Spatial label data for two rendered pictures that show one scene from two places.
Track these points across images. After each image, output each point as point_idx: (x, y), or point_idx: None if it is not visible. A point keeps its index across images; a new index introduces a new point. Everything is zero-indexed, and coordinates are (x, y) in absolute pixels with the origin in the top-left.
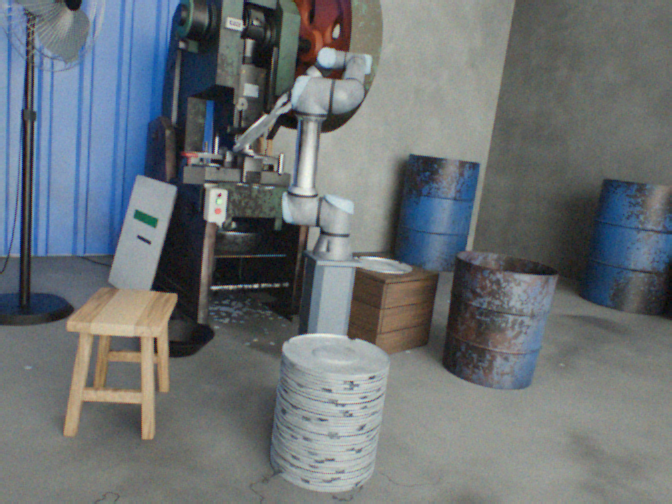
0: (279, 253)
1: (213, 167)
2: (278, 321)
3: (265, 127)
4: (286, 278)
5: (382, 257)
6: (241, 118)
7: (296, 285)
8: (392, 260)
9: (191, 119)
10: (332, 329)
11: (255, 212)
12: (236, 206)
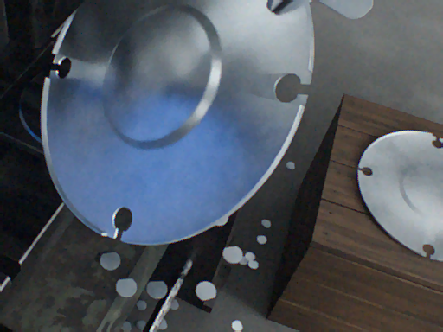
0: None
1: (1, 290)
2: (184, 328)
3: (144, 3)
4: (182, 252)
5: (373, 110)
6: (30, 15)
7: (218, 266)
8: (416, 131)
9: None
10: None
11: (152, 267)
12: (118, 322)
